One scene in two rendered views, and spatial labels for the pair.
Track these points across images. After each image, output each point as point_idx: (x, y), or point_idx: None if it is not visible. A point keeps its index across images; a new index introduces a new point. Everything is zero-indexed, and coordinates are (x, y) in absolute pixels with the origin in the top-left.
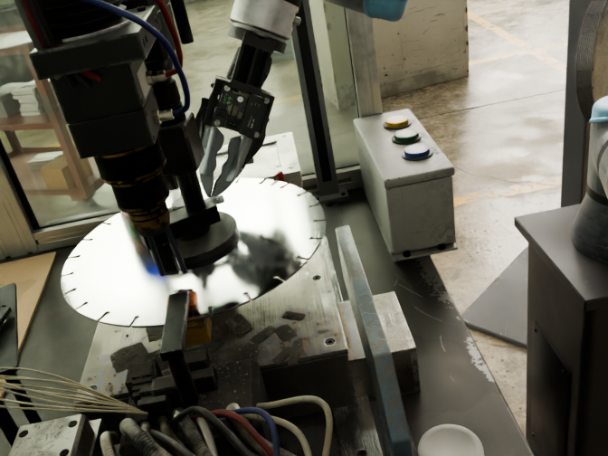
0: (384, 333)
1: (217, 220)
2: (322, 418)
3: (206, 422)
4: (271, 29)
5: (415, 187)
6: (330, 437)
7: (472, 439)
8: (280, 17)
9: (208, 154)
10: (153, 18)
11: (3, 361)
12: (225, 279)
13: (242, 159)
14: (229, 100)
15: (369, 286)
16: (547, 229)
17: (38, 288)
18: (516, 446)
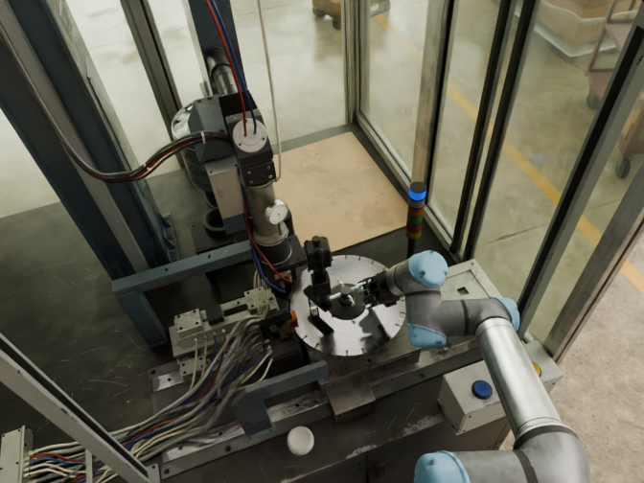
0: (343, 400)
1: (324, 311)
2: (315, 386)
3: (266, 344)
4: (389, 288)
5: (451, 395)
6: (250, 385)
7: (305, 448)
8: (394, 289)
9: (361, 288)
10: (292, 264)
11: None
12: (315, 325)
13: None
14: (367, 287)
15: (411, 389)
16: None
17: (387, 230)
18: (310, 468)
